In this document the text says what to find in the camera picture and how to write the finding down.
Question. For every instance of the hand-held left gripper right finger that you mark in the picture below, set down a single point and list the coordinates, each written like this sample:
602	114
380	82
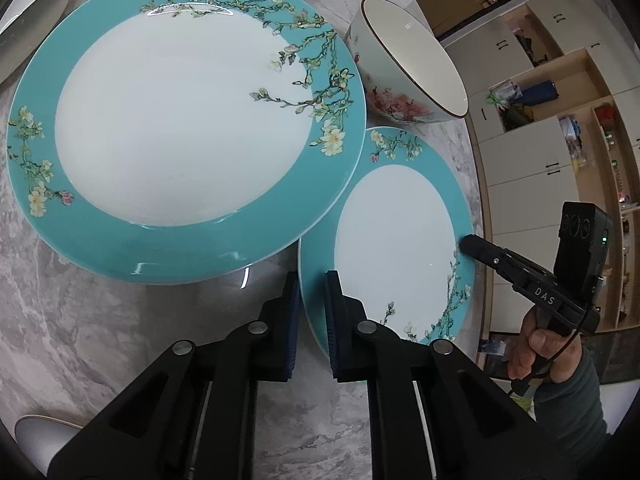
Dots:
332	327

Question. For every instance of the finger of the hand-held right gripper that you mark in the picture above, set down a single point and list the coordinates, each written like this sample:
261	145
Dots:
480	247

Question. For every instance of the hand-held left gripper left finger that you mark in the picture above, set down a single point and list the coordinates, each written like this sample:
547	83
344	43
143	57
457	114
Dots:
292	327

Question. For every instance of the small teal floral plate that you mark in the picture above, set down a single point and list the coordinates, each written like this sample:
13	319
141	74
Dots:
395	230

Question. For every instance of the brown-rimmed pink floral bowl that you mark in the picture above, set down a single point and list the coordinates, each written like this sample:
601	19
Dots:
395	65

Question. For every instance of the large teal floral plate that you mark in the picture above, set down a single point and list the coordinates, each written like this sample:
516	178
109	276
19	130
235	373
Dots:
180	120

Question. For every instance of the small white bowl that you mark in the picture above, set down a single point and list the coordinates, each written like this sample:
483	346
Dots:
42	440

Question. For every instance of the large white bowl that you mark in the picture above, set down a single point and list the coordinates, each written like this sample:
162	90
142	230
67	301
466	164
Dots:
25	15

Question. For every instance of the person's right forearm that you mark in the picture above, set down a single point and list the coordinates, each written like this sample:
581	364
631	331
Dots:
575	410

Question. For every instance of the person's right hand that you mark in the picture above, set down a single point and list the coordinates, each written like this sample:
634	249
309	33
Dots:
537	340

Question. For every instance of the blue bag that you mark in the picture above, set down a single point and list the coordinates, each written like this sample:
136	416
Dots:
539	93

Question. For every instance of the beige wall cabinet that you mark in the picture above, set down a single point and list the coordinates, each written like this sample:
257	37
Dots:
550	150

